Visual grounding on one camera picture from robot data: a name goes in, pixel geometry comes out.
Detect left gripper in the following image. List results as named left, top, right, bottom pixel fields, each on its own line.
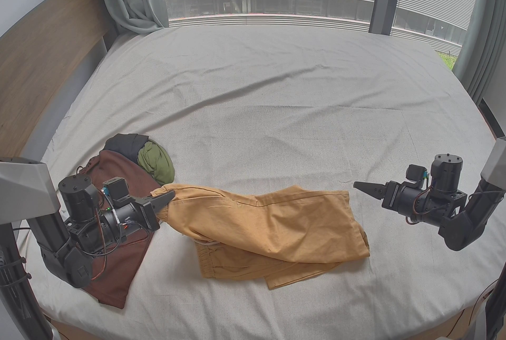
left=98, top=193, right=161, bottom=245

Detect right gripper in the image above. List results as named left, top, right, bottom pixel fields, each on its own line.
left=381, top=180, right=433, bottom=224

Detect mustard yellow shorts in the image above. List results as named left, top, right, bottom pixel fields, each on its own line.
left=156, top=182, right=371, bottom=290

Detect bed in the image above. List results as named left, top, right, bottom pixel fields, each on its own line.
left=0, top=0, right=503, bottom=340

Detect brown garment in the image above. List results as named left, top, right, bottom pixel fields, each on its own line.
left=77, top=149, right=171, bottom=309

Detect green garment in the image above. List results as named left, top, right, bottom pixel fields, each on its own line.
left=137, top=141, right=176, bottom=187

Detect black garment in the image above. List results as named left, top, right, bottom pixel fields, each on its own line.
left=105, top=133, right=150, bottom=165

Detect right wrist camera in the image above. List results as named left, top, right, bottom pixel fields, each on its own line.
left=406, top=165, right=429, bottom=189

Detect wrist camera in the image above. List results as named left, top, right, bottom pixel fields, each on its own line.
left=102, top=176, right=133, bottom=209
left=406, top=165, right=429, bottom=189

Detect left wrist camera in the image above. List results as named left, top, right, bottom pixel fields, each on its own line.
left=102, top=176, right=133, bottom=209

